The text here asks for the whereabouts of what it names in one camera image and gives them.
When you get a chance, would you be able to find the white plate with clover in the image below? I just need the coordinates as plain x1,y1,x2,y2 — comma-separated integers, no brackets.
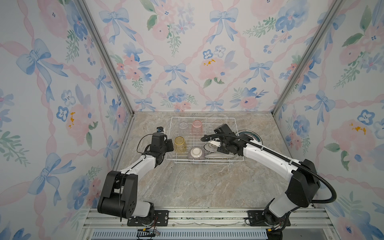
204,143,219,153

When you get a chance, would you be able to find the green rimmed white plate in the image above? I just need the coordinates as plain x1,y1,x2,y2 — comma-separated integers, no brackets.
236,130,263,145

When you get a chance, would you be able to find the white wire dish rack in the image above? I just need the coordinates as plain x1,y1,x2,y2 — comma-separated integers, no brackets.
165,116,245,165

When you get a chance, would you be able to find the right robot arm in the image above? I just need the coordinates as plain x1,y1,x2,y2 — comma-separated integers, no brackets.
214,124,320,226

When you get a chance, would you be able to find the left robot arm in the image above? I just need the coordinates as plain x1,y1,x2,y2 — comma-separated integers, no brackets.
97,127,174,226

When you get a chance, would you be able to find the yellow glass cup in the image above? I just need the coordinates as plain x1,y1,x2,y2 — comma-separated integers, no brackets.
174,136,187,153

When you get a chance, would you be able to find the clear glass cup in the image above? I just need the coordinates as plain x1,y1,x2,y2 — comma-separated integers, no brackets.
179,122,189,131

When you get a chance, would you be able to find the pink glass cup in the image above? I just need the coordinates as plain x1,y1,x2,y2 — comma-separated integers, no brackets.
191,120,204,136

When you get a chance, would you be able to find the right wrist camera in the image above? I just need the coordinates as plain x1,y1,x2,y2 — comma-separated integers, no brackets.
209,141,221,149

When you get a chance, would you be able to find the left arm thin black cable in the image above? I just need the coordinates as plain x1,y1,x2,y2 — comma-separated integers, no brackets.
136,133,152,154

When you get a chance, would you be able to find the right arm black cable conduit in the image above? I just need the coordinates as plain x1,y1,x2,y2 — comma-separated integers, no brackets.
200,133,338,204

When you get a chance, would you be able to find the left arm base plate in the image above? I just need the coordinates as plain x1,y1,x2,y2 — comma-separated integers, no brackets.
127,210,170,228

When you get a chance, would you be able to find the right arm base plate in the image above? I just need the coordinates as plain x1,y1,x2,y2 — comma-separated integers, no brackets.
245,210,291,227

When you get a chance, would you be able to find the aluminium rail frame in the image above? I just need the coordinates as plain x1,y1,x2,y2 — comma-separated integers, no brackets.
78,208,340,240

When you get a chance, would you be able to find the left aluminium corner post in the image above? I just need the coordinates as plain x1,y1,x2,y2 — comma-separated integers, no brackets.
74,0,134,117

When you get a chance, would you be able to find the aluminium corner post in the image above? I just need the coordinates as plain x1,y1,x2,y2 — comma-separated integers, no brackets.
74,0,134,117
271,0,345,117

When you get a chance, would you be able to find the right aluminium corner post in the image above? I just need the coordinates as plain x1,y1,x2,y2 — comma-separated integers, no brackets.
271,0,345,117

